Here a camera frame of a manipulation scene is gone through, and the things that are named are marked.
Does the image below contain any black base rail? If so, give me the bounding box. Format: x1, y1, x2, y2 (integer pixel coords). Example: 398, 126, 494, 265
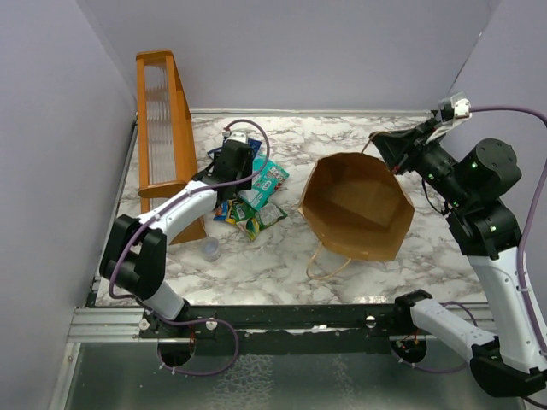
139, 303, 416, 356

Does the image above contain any yellow M&M's packet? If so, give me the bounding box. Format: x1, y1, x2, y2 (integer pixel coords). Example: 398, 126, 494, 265
225, 199, 245, 225

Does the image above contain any dark blue snack packet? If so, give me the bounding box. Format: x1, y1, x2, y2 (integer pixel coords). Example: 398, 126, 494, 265
207, 147, 222, 161

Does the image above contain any orange wooden rack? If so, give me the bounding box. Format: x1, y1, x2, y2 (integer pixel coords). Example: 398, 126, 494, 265
135, 49, 208, 247

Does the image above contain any blue Burts crisps packet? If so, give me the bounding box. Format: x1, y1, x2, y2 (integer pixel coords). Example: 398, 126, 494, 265
248, 138, 262, 156

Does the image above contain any small clear plastic cup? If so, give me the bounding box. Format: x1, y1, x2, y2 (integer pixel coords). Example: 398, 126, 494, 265
200, 237, 221, 262

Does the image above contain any small blue candy bar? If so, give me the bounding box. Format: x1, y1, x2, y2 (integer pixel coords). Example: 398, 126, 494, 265
213, 201, 230, 221

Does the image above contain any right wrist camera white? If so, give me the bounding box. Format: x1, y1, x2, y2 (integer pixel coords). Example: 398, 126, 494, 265
438, 91, 473, 126

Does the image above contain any brown paper bag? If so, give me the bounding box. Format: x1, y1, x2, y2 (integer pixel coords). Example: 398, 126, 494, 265
298, 132, 415, 280

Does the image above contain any green yellow snack packet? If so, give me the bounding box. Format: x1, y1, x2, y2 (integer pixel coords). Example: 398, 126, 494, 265
235, 202, 287, 241

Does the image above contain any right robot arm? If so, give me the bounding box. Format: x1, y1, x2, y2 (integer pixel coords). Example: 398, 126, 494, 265
369, 119, 546, 399

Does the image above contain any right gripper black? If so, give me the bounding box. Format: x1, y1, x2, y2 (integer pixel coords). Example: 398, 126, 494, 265
370, 117, 473, 208

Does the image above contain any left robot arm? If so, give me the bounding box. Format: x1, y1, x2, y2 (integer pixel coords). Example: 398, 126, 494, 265
99, 138, 253, 337

